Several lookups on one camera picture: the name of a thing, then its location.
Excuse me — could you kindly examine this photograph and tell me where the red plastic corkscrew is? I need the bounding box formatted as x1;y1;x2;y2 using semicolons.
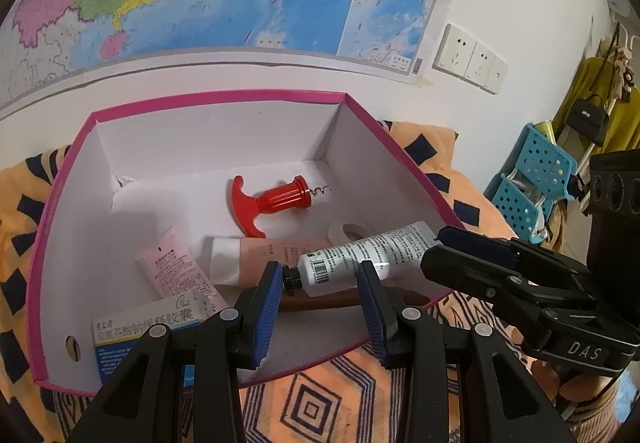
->
231;175;333;239

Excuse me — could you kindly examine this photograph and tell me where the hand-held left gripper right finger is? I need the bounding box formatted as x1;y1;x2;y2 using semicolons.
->
356;260;576;443

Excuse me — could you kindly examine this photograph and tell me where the brown wooden stick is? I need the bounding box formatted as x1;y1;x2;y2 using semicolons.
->
280;290;432;313

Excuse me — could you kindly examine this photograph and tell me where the orange patterned blanket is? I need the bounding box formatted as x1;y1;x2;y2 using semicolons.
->
0;120;640;443

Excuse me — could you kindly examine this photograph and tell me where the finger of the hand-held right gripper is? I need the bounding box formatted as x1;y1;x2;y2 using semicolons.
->
434;225;592;285
420;246;597;315

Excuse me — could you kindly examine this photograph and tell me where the blue perforated plastic rack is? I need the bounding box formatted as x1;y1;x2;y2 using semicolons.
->
492;123;579;245

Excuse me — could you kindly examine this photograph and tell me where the white tape roll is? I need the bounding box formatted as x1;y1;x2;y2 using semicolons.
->
327;222;371;245

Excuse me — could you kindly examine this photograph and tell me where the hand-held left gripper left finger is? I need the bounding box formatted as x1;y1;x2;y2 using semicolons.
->
65;260;286;443

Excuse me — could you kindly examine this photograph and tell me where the pink cardboard box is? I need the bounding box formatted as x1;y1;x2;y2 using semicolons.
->
26;90;468;396

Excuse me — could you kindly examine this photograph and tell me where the white and blue medicine box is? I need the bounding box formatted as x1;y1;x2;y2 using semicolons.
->
91;290;208;384

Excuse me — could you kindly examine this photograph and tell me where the peach cream tube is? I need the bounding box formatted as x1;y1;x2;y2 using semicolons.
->
204;235;351;286

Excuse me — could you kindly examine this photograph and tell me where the white wall socket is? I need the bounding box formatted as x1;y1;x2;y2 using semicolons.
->
465;42;502;86
432;23;476;76

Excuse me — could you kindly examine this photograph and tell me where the white tube with black cap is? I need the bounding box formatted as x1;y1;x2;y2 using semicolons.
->
282;221;438;298

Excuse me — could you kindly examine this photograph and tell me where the white wall switch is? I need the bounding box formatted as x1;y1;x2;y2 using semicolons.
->
487;57;509;94

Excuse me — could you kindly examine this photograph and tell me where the black handbag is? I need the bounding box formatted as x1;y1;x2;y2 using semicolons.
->
567;93;611;148

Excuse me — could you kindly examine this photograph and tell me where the yellow garment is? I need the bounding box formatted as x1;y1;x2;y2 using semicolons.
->
552;55;640;166

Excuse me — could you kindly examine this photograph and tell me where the pink cream tube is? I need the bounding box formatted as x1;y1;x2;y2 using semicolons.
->
134;228;228;314

